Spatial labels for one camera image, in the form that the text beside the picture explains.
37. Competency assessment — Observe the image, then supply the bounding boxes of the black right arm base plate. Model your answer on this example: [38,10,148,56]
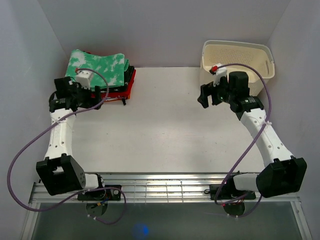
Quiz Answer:
[203,184,256,200]

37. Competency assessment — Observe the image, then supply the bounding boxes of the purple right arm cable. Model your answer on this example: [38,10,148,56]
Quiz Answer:
[203,62,273,219]

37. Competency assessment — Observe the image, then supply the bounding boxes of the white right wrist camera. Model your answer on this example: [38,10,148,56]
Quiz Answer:
[209,63,227,87]

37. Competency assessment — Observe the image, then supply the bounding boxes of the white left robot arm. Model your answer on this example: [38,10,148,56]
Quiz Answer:
[36,71,106,200]

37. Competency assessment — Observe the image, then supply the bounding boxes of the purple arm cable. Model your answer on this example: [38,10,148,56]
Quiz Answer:
[203,62,273,219]
[6,67,127,225]

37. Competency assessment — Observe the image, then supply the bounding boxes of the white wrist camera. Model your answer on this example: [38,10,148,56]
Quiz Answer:
[75,70,94,90]
[209,63,227,87]

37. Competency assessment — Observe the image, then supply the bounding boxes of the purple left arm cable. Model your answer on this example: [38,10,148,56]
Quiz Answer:
[6,67,127,225]

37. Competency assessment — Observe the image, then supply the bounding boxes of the aluminium rail frame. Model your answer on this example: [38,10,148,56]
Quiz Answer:
[21,96,313,240]

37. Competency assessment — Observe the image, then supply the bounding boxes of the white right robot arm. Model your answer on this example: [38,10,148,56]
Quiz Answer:
[197,71,307,200]

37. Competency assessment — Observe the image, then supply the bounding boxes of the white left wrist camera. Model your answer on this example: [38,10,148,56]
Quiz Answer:
[75,70,94,90]

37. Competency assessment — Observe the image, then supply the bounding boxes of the red folded trousers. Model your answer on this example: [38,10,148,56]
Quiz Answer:
[91,68,137,100]

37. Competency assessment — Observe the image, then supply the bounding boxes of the green tie-dye trousers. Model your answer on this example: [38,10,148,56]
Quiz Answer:
[65,49,129,88]

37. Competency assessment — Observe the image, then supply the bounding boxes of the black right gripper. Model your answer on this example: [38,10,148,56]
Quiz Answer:
[196,74,234,109]

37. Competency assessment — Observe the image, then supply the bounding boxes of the cream perforated plastic basket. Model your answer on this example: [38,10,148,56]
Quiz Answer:
[199,40,275,96]

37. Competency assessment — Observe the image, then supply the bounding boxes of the orange folded trousers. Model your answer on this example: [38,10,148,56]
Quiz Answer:
[104,96,131,106]

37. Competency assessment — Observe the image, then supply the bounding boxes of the black white patterned folded trousers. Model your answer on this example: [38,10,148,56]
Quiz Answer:
[122,65,135,91]

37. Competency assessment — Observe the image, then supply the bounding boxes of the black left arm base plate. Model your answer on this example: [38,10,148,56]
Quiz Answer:
[77,185,122,202]

